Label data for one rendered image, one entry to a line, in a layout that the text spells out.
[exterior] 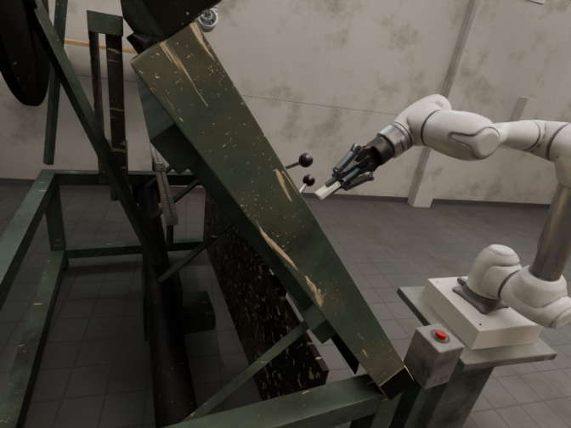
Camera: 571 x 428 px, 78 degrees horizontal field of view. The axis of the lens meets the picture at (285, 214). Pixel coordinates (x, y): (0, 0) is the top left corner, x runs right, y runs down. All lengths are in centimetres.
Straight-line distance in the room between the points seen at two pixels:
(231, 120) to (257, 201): 16
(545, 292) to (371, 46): 373
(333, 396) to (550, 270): 90
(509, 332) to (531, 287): 28
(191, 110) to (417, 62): 466
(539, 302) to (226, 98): 138
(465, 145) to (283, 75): 364
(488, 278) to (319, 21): 351
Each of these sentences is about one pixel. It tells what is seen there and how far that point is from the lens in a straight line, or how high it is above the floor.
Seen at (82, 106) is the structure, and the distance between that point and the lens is 157.
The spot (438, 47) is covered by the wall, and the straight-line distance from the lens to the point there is 526.
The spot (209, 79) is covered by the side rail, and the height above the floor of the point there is 169.
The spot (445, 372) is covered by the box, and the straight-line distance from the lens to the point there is 147.
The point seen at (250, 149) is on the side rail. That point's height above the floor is 159.
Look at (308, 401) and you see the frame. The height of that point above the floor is 79.
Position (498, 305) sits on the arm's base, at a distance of 186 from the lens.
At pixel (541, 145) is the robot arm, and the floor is 160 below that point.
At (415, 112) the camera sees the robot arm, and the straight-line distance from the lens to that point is 104.
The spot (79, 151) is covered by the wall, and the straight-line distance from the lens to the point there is 460.
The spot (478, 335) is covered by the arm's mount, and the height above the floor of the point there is 83.
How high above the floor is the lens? 174
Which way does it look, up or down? 24 degrees down
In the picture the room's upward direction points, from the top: 9 degrees clockwise
